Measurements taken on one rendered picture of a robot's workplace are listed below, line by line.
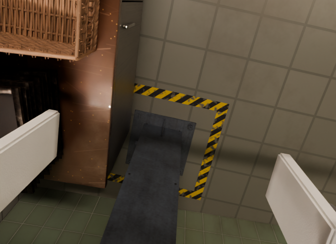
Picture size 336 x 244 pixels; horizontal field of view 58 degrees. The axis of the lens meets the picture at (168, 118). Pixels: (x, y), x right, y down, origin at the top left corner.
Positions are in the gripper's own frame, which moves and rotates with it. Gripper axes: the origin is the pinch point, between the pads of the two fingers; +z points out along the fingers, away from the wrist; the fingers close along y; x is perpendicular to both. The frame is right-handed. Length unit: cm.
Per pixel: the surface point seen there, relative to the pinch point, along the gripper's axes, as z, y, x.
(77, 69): 72, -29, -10
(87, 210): 123, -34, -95
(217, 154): 134, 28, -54
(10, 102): 51, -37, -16
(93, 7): 66, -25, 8
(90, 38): 67, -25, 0
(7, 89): 49, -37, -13
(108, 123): 74, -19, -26
